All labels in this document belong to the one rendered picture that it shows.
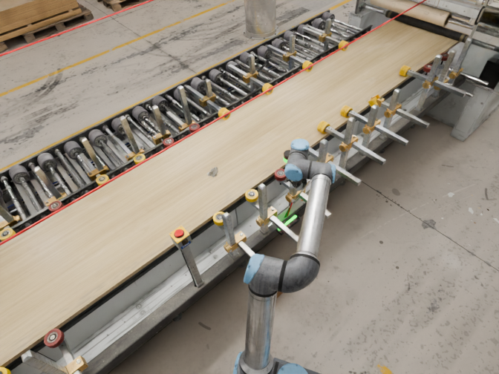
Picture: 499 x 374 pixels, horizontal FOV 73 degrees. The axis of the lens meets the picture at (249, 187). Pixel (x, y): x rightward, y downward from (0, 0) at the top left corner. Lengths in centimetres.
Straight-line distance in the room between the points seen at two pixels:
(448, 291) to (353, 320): 76
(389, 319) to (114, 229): 197
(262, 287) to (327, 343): 142
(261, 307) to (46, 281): 123
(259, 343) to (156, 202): 109
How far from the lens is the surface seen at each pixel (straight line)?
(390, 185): 348
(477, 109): 398
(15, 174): 292
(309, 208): 144
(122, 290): 204
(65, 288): 207
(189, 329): 271
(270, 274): 125
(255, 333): 147
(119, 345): 204
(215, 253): 220
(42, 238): 233
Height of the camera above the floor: 252
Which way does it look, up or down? 50 degrees down
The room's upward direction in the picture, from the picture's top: 6 degrees counter-clockwise
